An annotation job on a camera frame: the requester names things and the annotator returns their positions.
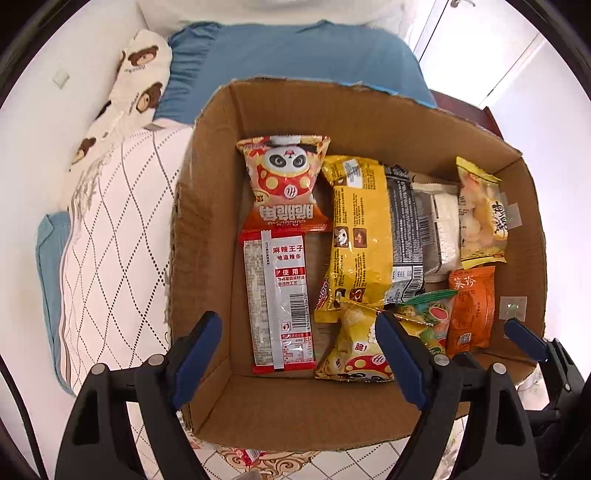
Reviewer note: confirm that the blue cushion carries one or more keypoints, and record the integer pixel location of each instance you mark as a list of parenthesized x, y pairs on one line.
[(48, 286)]

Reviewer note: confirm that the red panda snack packet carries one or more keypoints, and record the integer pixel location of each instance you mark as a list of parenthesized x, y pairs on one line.
[(286, 184)]

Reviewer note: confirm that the white wafer packet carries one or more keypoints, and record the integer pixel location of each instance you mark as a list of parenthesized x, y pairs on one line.
[(443, 230)]

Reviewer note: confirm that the yellow rice cracker packet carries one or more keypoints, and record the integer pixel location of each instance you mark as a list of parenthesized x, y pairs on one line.
[(480, 217)]

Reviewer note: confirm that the yellow panda snack packet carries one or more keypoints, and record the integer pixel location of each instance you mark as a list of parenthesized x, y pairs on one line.
[(351, 350)]

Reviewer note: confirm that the green candy packet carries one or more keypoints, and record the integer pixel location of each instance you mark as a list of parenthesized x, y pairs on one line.
[(429, 318)]

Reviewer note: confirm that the large yellow black noodle packet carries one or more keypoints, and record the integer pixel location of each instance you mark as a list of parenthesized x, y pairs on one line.
[(364, 230)]

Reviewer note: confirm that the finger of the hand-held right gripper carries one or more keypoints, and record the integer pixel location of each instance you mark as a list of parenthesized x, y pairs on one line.
[(524, 339)]

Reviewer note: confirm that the blue ruffled pillow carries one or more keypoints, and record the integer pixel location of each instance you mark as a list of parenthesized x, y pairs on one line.
[(286, 50)]

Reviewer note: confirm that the bear print pillow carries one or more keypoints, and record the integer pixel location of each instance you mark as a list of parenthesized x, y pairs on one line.
[(134, 83)]

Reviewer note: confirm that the white wall socket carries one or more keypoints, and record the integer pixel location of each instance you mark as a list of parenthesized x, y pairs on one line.
[(61, 79)]

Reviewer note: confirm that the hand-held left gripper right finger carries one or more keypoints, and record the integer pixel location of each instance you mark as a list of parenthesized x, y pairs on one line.
[(404, 360)]

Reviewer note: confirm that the orange snack packet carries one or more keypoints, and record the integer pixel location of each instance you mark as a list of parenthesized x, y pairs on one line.
[(473, 304)]

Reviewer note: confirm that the red white spicy strip packet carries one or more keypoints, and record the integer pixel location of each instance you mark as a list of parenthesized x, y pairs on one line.
[(277, 300)]

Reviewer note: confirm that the white door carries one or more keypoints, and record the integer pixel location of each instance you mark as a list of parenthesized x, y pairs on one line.
[(475, 50)]

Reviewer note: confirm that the white diamond pattern quilt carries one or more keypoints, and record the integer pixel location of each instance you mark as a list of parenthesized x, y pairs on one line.
[(120, 240)]

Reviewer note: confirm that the cardboard box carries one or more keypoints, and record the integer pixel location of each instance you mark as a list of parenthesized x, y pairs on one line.
[(231, 194)]

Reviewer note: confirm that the white padded headboard cover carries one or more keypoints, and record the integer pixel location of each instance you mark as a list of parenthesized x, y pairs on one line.
[(277, 9)]

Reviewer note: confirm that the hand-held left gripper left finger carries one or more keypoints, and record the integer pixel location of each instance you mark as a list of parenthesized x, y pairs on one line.
[(194, 360)]

